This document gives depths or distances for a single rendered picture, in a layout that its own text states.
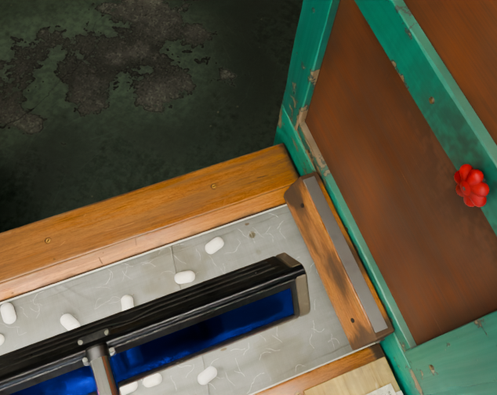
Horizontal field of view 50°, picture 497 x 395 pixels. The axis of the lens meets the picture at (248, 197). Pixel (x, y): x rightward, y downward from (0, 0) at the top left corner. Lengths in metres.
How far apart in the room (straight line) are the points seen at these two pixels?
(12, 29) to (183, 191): 1.48
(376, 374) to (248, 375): 0.21
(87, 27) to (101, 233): 1.40
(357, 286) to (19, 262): 0.58
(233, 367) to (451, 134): 0.56
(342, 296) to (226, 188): 0.30
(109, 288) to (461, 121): 0.67
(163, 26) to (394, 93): 1.67
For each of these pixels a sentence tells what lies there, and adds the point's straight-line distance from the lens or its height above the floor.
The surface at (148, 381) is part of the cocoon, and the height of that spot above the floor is 0.76.
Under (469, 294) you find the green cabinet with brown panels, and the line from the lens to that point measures 0.69.
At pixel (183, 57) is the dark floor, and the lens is 2.16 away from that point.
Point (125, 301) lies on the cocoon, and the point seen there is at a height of 0.76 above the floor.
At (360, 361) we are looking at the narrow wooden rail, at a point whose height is 0.76.
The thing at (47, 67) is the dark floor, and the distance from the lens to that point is 2.22.
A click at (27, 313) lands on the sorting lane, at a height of 0.74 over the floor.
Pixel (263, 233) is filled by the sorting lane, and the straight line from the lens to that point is 1.02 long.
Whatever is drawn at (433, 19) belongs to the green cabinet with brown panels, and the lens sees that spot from 0.59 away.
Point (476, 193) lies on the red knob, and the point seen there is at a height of 1.25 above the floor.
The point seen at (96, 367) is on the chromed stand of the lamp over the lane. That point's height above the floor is 1.12.
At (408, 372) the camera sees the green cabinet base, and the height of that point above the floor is 0.82.
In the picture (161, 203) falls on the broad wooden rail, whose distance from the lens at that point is 1.01.
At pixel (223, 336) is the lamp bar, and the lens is 0.63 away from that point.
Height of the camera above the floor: 1.69
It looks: 66 degrees down
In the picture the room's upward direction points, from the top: 8 degrees clockwise
